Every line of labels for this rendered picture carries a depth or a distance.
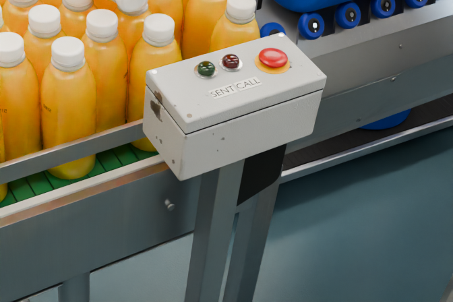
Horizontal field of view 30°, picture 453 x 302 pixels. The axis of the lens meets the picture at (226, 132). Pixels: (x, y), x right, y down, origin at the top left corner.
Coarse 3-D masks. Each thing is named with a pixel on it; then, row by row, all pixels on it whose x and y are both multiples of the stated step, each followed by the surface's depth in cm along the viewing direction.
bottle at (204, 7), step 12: (192, 0) 119; (204, 0) 118; (216, 0) 118; (192, 12) 119; (204, 12) 118; (216, 12) 118; (192, 24) 120; (204, 24) 119; (192, 36) 121; (204, 36) 120; (192, 48) 123; (204, 48) 122
